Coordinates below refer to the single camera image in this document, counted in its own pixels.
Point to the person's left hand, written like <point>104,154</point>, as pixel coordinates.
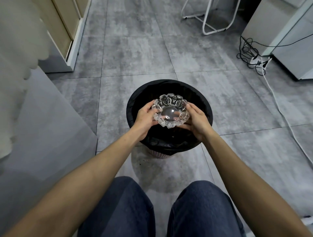
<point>143,119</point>

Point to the person's right hand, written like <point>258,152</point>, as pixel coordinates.
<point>197,122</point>

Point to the person's right thumb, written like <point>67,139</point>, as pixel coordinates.
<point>188,112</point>

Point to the person's left thumb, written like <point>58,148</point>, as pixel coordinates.
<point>153,112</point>

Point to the clear glass ashtray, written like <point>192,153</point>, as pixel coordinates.
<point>170,111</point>

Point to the person's right forearm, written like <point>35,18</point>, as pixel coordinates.
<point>247,185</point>

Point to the person's left forearm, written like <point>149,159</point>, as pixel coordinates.
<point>80,185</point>

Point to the black trash bag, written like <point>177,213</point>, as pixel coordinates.
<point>171,139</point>

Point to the pink trash bin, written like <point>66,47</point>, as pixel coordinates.
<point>160,155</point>

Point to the white power strip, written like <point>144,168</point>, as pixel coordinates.
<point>259,61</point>

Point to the blue jeans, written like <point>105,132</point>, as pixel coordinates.
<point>161,210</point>

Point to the beige wooden cabinet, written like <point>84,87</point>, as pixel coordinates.
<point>64,31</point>

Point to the grey table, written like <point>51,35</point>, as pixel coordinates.
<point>36,151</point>

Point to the white cabinet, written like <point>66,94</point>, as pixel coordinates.
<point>281,31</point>

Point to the white lace cloth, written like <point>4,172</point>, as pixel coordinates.
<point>18,68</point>

